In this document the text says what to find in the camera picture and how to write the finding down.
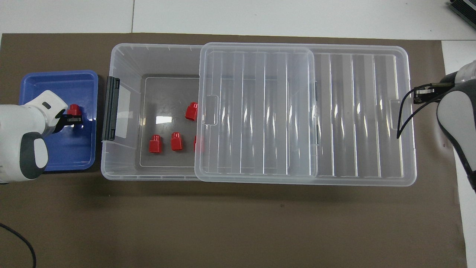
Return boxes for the brown paper table mat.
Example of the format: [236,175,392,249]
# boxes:
[0,33,467,268]

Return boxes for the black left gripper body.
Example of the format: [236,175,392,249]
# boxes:
[52,114,71,134]

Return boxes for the clear ribbed plastic lid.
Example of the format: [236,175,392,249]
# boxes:
[194,42,417,187]

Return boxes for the grey finned metal device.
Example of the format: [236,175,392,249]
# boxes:
[447,0,476,20]

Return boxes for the clear plastic storage box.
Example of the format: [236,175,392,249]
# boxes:
[101,43,321,181]

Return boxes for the black box latch handle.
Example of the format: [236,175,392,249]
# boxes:
[102,76,120,141]

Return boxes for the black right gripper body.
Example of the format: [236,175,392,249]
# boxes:
[431,83,454,98]

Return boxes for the blue plastic tray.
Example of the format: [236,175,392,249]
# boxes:
[19,70,99,172]

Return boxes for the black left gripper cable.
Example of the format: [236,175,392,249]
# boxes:
[0,223,37,268]

